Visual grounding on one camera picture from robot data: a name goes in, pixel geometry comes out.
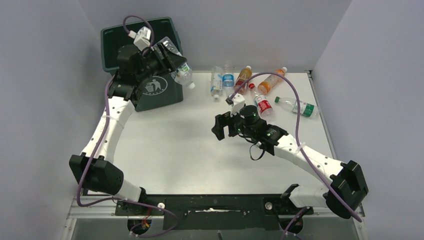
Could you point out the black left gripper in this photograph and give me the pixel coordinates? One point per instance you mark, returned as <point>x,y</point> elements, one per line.
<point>169,61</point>

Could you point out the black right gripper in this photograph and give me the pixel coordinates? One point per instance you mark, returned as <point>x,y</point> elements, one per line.
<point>222,121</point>

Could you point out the clear bottle blue green label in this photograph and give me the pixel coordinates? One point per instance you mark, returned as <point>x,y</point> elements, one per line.
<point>183,75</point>

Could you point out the clear bottle red cap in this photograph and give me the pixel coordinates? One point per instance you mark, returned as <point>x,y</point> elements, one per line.
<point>264,107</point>

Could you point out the clear bottle green cap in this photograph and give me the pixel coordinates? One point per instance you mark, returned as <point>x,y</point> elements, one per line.
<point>305,109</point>

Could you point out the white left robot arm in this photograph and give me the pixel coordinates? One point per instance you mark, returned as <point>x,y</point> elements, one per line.
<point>93,168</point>

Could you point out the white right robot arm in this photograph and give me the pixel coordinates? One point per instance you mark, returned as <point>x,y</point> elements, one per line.
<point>344,185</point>

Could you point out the dark green trash bin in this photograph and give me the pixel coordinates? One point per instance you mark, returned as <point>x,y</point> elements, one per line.
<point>158,91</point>

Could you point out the white blue label bottle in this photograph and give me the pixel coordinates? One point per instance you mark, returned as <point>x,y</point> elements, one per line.
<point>216,83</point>

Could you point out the brown tea bottle red label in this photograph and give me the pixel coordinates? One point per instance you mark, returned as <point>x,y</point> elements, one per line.
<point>244,75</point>

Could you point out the orange juice bottle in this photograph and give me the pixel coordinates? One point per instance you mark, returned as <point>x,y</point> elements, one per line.
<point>272,81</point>

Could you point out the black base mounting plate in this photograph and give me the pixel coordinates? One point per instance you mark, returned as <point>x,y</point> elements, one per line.
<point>270,212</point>

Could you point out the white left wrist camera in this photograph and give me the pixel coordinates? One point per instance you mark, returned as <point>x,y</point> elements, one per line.
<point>142,39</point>

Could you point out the aluminium frame rail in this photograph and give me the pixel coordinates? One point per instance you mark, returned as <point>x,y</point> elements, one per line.
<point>95,219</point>

